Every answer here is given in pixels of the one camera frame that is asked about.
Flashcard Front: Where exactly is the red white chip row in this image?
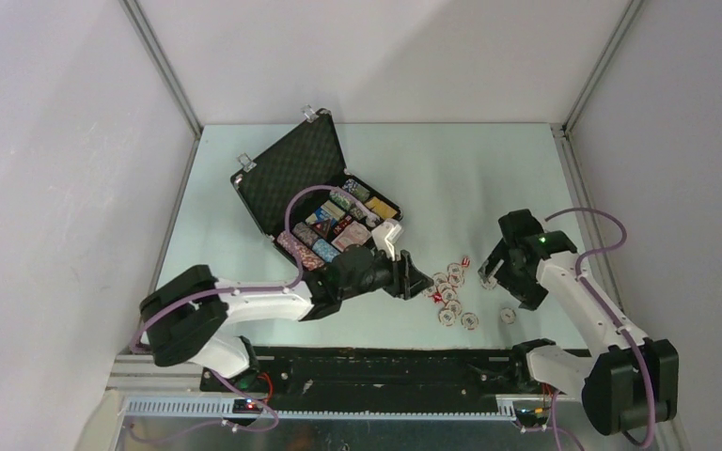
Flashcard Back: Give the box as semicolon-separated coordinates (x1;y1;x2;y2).
276;231;325;271

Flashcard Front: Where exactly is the purple grey chip stack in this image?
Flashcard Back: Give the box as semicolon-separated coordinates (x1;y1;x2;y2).
292;222;321;247

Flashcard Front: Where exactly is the yellow poker chip stack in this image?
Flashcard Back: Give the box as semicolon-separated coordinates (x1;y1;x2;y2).
364;196;400;224

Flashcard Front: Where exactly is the blue patterned card deck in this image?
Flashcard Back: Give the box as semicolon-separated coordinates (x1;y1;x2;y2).
305;200;347;240

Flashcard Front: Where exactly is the white red chip stack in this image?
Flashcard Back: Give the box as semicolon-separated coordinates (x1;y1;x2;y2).
422;257;480;331

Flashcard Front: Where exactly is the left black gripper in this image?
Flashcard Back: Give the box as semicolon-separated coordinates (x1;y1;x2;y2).
339;240;433;301

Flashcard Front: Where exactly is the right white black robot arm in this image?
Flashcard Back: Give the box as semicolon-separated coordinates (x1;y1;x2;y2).
479;210;680;448

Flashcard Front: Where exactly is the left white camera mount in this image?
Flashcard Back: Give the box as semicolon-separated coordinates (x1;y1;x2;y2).
371;219;403;261

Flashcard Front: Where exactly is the black poker set case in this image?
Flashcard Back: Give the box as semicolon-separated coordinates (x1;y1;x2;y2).
231;108;402;265

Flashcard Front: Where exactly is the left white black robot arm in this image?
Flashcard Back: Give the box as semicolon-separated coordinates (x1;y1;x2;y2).
132;245;433;392

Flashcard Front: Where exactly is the light blue chip stack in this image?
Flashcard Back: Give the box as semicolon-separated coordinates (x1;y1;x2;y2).
311;239;341;263

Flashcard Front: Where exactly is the green poker chip stack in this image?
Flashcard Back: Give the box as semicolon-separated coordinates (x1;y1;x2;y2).
329;189;355;211

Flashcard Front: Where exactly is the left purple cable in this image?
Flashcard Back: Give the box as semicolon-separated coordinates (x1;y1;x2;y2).
128;184;381;434

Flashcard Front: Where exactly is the blue white chip stack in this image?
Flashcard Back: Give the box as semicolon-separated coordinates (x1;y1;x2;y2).
342;178;370;202

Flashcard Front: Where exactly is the red playing card deck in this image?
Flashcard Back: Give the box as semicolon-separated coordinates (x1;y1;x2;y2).
332;222;371;252

